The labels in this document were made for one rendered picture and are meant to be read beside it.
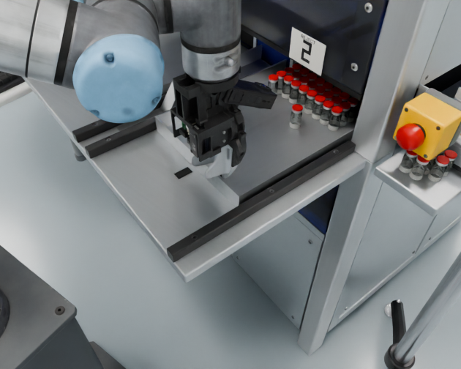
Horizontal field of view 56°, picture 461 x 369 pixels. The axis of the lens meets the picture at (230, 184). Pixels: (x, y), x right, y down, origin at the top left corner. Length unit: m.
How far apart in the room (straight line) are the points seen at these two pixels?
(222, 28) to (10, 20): 0.23
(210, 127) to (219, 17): 0.15
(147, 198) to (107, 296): 0.98
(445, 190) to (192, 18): 0.53
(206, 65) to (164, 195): 0.28
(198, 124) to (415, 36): 0.33
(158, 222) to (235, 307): 0.94
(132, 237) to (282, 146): 1.10
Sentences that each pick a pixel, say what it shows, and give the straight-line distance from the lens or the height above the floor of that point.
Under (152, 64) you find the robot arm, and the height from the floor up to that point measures 1.23.
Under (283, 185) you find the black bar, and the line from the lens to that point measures 0.73.
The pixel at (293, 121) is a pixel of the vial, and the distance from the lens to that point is 0.85.
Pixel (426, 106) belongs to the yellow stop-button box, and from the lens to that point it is 0.73.
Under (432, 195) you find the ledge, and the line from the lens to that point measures 0.81.
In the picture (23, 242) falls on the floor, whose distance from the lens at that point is 1.94.
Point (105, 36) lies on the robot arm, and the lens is 0.39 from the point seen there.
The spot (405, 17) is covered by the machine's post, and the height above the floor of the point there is 1.15.
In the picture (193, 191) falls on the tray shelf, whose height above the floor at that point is 0.88.
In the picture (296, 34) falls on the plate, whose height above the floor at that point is 1.04.
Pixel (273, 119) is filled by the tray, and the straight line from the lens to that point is 0.89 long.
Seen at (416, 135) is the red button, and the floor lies 1.01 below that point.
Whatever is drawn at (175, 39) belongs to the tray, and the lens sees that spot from 1.16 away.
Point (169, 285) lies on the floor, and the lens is 1.66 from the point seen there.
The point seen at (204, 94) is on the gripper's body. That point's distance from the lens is 0.58.
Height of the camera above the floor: 1.42
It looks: 47 degrees down
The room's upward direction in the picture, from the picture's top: straight up
